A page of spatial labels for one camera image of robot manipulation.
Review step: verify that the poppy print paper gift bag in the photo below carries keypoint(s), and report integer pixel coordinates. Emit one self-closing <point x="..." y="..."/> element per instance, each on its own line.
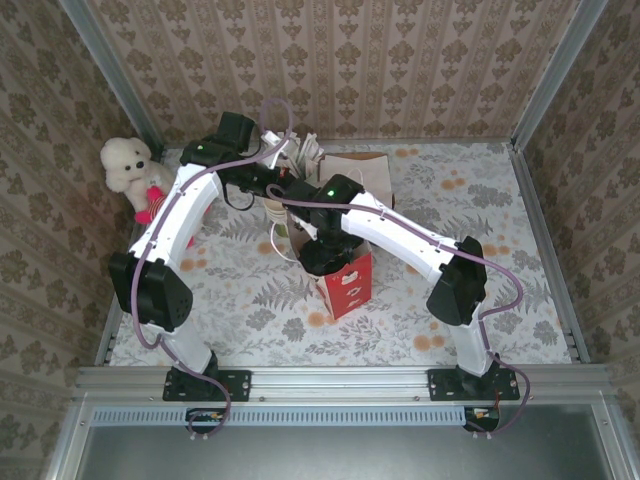
<point x="350" y="295"/>

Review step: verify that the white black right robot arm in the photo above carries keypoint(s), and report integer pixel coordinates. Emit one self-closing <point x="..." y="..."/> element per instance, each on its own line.
<point x="400" y="230"/>

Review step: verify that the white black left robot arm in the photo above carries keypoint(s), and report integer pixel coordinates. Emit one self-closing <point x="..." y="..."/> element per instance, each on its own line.
<point x="170" y="220"/>

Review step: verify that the pale green holder cup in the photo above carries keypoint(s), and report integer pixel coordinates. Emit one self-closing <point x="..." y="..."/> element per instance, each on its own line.
<point x="314" y="171"/>

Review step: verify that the stack of green paper cups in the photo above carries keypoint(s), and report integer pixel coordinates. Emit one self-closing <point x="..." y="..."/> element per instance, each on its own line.
<point x="275" y="212"/>

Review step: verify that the beige paper stick packets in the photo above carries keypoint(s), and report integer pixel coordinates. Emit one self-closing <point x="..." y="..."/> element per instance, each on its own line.
<point x="311" y="150"/>

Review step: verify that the brown cardboard tray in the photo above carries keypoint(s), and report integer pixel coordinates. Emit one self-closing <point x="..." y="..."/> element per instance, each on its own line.
<point x="357" y="155"/>

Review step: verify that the pink red striped plush toy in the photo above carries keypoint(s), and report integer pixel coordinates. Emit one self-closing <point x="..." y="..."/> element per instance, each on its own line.
<point x="150" y="205"/>

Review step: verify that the white teddy bear plush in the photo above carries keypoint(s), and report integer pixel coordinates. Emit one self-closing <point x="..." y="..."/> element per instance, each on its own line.
<point x="122" y="160"/>

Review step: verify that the plush toy with orange glasses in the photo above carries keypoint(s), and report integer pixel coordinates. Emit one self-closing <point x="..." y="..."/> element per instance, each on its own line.
<point x="191" y="243"/>

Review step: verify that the floral patterned table cover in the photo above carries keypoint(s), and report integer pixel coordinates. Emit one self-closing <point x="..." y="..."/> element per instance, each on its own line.
<point x="250" y="320"/>

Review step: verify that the grey metal panel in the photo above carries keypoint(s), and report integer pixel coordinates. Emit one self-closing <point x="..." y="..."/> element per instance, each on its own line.
<point x="325" y="457"/>

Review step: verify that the aluminium frame post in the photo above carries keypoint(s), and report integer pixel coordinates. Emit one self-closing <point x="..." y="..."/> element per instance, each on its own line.
<point x="107" y="60"/>
<point x="562" y="60"/>

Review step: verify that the aluminium back rail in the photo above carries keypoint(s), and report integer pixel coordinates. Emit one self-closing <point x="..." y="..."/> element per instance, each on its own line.
<point x="500" y="142"/>

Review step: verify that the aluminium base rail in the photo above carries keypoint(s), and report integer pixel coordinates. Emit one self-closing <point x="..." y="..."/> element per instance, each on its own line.
<point x="340" y="385"/>

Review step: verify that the aluminium side rail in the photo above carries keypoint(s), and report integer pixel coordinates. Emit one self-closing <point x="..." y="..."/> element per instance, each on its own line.
<point x="551" y="260"/>
<point x="107" y="340"/>

